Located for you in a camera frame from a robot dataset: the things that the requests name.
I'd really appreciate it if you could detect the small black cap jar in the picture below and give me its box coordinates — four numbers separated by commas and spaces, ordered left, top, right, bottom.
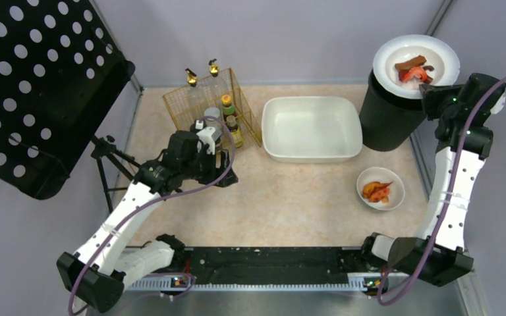
214, 135, 223, 153

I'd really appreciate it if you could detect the small yellow spice jar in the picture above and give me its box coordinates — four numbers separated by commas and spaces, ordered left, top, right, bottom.
225, 115, 243, 148

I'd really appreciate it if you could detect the white plate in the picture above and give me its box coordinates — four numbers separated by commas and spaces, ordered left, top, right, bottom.
372, 34, 461, 99

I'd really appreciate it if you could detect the sauce bottle yellow cap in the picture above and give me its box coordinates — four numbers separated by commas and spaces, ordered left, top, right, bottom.
221, 94, 237, 121

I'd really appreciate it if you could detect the oil bottle with dark liquid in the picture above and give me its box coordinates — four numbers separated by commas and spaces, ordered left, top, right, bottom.
184, 66, 208, 123

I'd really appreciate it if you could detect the clear oil bottle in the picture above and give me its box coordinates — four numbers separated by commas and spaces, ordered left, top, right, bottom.
207, 59, 232, 110

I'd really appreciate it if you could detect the white bowl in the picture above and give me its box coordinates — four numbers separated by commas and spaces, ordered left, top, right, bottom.
356, 167, 406, 211

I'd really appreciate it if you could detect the black lid glass jar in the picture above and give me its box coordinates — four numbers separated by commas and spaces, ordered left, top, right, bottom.
189, 120, 203, 133

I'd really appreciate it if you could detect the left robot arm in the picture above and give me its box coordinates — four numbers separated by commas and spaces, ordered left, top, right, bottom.
57, 127, 238, 315

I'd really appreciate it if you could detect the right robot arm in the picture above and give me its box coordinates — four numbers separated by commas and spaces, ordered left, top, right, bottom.
361, 73, 506, 287

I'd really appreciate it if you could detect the red crab toy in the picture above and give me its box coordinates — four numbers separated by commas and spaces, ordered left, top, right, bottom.
398, 65, 435, 84

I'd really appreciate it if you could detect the brown food piece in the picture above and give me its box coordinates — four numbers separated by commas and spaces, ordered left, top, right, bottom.
395, 55, 427, 71

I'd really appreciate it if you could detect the black trash bin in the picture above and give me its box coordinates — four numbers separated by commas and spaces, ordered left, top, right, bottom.
359, 72, 426, 152

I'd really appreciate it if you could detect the white rectangular basin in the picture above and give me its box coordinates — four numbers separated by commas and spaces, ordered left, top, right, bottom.
262, 96, 363, 163

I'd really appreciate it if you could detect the black tripod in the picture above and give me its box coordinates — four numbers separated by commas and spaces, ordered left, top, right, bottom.
90, 135, 142, 213

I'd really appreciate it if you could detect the orange shrimp in bowl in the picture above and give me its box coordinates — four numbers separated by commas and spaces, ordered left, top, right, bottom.
361, 182, 392, 203

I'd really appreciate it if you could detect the black perforated panel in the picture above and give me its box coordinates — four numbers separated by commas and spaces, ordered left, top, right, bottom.
0, 1, 135, 200

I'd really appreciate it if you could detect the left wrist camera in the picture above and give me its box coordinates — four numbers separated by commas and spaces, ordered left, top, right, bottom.
195, 120, 222, 155

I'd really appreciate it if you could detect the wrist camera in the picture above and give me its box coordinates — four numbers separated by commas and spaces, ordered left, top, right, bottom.
195, 120, 222, 155
490, 82, 506, 115

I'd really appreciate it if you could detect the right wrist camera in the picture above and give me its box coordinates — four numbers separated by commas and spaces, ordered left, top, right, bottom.
490, 82, 506, 115

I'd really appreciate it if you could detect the gold wire rack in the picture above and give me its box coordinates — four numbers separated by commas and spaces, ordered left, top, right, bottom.
163, 68, 262, 151

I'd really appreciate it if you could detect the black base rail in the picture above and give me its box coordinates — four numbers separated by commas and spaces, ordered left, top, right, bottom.
172, 247, 368, 286

